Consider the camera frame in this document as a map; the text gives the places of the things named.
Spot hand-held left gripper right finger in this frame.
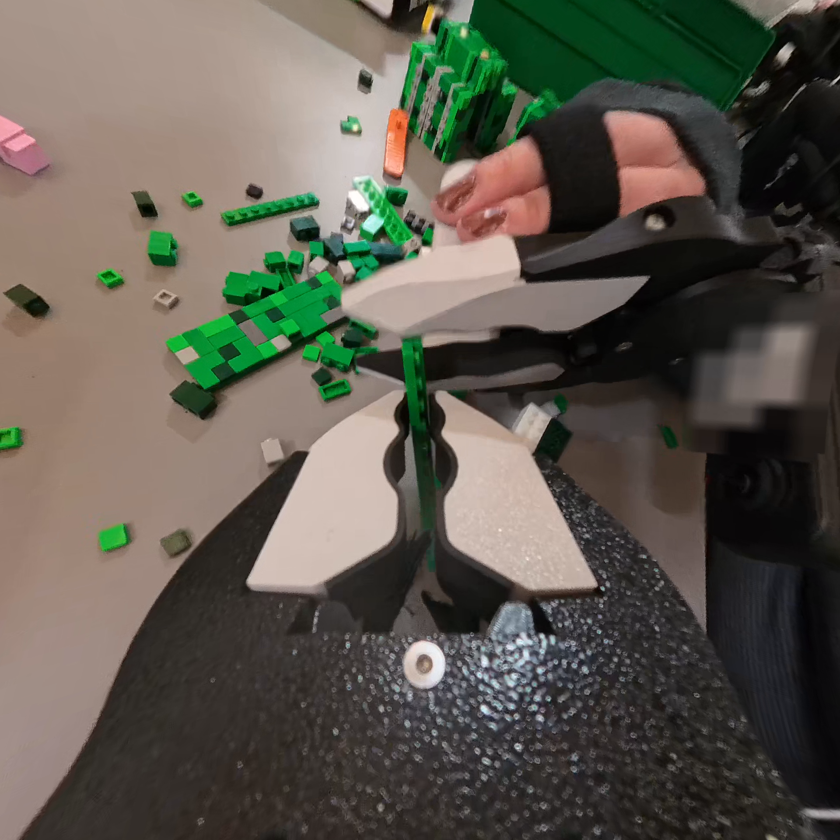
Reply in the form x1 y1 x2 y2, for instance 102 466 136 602
430 392 599 634

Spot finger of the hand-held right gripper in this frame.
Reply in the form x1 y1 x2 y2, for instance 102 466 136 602
341 235 651 337
354 344 570 395

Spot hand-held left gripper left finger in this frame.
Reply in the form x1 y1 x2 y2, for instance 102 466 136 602
247 392 412 634

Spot large green brick plate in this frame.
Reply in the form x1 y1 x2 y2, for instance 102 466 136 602
400 335 439 572

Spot green mosaic tile panel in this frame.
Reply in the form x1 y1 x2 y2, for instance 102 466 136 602
165 272 347 392

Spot grey desk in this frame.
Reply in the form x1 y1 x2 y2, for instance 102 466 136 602
0 0 710 837

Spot person's right hand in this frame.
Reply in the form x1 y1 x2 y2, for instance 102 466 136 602
433 77 744 240

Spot white square brick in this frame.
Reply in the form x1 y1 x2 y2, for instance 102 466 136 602
512 402 560 447

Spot orange brick separator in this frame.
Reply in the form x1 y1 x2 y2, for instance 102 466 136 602
383 108 409 179

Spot dark green long brick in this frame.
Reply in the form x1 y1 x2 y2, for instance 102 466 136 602
169 381 219 421

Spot small built green structure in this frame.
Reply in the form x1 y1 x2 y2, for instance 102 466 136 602
508 88 562 145

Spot long green brick plate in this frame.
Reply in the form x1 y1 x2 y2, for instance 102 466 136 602
220 192 320 227

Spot built green brick structure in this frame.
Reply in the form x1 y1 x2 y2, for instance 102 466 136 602
400 18 519 165

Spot green storage bin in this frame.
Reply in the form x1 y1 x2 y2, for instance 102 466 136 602
469 0 777 112

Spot scattered small green bricks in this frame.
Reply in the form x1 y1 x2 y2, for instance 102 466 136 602
0 66 680 559

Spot person's blue trousers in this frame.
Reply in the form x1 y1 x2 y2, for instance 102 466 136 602
705 538 840 815

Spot pink brick pig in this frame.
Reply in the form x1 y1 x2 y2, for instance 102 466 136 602
0 115 52 177

